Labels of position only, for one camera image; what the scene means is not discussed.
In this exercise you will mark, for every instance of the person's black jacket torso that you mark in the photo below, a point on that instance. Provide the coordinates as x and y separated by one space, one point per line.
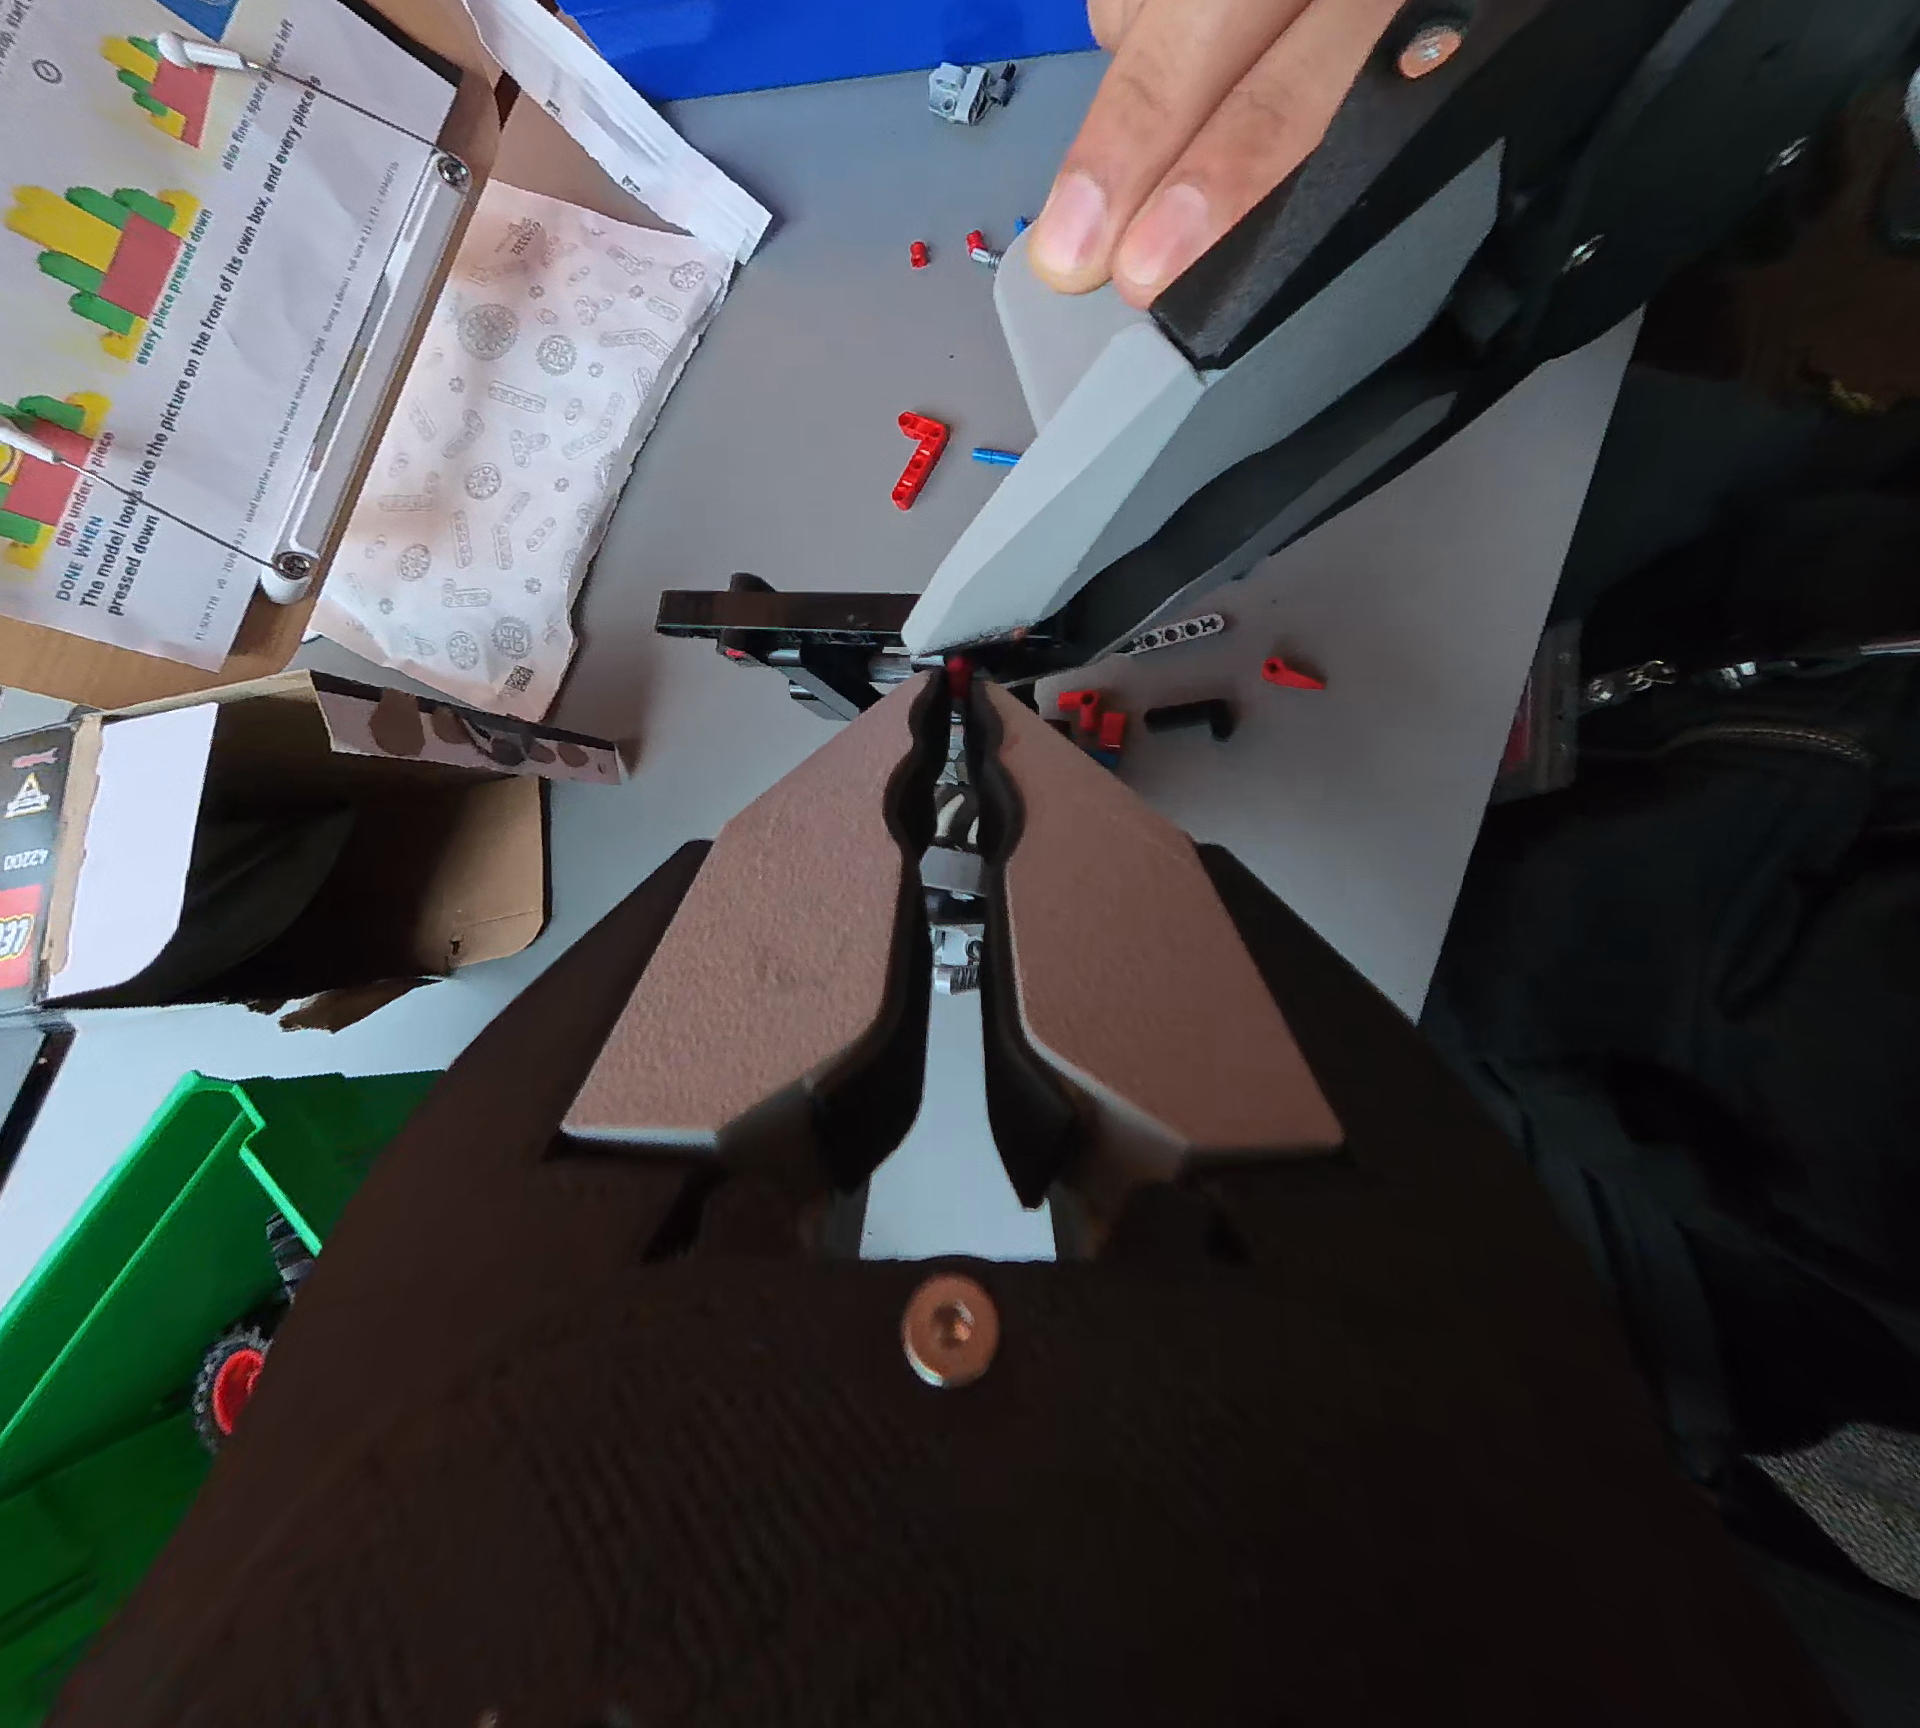
1725 932

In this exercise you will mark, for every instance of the green plastic bin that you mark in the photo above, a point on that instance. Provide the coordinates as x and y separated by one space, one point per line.
105 1383

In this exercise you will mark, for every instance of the patterned paper bag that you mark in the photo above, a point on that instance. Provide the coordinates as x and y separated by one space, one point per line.
510 439

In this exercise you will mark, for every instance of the grey red toy brick model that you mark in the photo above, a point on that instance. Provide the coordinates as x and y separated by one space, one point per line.
956 962

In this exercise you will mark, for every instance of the small grey toy piece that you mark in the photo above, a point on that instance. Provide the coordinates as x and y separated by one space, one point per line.
969 91

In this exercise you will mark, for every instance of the instruction sheet on clipboard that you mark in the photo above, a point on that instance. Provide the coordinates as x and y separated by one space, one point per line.
480 131

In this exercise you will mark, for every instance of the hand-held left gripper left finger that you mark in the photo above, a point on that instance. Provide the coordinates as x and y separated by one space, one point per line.
750 992

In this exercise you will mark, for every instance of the long black toy beam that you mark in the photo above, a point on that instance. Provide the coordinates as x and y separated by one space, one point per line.
780 615

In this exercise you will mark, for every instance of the clear acrylic holder bar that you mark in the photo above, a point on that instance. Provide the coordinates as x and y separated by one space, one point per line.
369 379

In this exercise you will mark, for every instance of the cardboard toy set box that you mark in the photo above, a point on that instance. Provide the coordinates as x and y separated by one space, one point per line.
300 859

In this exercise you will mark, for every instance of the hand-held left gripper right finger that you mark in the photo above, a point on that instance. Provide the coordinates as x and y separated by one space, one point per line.
1170 992

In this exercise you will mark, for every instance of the plain white paper bag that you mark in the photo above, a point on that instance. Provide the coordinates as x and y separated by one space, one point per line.
600 92

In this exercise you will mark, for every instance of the red bent toy beam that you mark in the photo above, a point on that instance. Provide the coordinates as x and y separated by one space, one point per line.
915 461

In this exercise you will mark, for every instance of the black bent toy beam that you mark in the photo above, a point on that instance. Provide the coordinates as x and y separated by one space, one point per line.
1192 717

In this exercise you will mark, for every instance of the red toy connector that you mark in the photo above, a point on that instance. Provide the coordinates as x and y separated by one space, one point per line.
1094 717

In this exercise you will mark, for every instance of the red toy tooth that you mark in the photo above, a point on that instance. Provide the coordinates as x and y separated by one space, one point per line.
1293 675

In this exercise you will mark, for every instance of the black toy tyre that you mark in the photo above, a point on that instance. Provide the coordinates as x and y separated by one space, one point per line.
285 1257

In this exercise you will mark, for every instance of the printed instruction sheet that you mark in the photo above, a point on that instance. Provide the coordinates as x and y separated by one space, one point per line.
181 258

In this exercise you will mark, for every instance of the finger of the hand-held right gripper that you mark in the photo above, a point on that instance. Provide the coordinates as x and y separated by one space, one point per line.
1140 469

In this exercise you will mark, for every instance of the black toy wheel red hub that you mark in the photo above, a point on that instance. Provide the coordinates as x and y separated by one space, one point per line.
232 1383

